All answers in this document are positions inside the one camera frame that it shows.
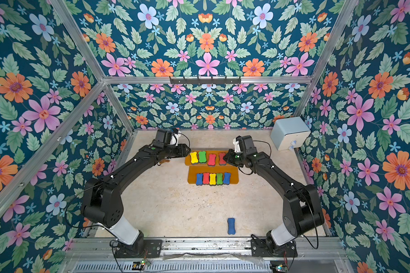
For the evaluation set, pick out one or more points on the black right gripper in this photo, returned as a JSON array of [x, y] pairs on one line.
[[232, 158]]

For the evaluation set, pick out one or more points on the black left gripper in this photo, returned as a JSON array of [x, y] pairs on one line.
[[182, 151]]

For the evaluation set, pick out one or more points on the red eraser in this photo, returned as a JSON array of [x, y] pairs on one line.
[[211, 160], [222, 161]]

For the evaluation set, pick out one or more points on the yellow eraser shelf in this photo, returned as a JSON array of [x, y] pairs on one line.
[[212, 179], [194, 158]]

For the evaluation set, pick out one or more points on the green eraser shelf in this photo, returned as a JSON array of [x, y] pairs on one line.
[[202, 156], [219, 179]]

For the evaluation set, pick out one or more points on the blue eraser shelf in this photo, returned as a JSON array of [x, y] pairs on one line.
[[231, 226]]

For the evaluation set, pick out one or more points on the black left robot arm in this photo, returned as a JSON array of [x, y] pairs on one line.
[[102, 203]]

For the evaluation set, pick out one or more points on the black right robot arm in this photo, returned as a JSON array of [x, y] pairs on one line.
[[301, 211]]

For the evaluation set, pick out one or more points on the red eraser lower shelf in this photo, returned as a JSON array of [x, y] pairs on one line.
[[206, 178]]

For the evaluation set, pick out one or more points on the blue eraser lower right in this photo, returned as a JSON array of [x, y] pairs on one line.
[[227, 178]]

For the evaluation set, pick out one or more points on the blue eraser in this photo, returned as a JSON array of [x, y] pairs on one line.
[[227, 178], [199, 179]]

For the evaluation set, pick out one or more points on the blue eraser lower left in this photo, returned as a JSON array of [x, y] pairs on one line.
[[199, 179]]

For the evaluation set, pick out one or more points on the right small circuit board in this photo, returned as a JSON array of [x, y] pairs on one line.
[[277, 267]]

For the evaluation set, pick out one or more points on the small green circuit board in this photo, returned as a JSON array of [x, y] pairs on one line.
[[140, 265]]

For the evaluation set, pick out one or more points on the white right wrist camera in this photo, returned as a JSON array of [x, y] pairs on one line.
[[236, 143]]

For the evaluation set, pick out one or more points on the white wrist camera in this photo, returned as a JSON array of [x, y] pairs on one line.
[[236, 143], [174, 140]]

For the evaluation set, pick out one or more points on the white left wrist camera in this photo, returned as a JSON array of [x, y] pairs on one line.
[[174, 140]]

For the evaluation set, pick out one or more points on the pale blue wall box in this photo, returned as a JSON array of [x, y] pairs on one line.
[[289, 133]]

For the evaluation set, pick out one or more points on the black hook rail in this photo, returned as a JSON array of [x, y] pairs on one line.
[[199, 80]]

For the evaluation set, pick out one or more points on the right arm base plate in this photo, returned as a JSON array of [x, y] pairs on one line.
[[266, 248]]

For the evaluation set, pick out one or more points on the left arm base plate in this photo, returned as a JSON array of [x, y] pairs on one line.
[[140, 249]]

